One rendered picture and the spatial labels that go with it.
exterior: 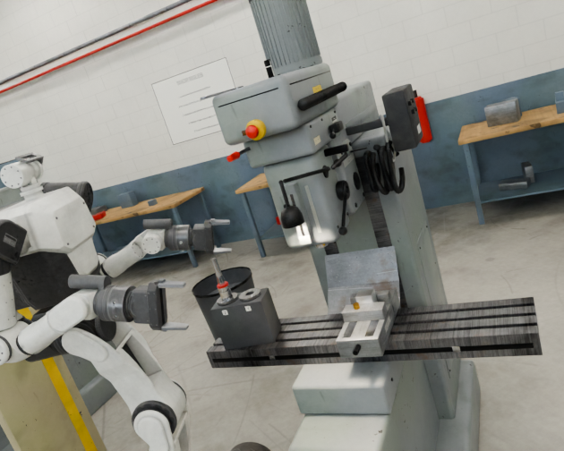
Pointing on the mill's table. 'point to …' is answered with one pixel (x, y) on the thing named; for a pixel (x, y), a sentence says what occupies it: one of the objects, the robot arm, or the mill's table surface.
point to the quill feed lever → (343, 201)
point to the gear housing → (292, 141)
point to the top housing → (273, 103)
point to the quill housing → (321, 229)
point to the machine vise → (369, 329)
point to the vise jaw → (370, 311)
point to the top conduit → (321, 96)
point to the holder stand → (246, 319)
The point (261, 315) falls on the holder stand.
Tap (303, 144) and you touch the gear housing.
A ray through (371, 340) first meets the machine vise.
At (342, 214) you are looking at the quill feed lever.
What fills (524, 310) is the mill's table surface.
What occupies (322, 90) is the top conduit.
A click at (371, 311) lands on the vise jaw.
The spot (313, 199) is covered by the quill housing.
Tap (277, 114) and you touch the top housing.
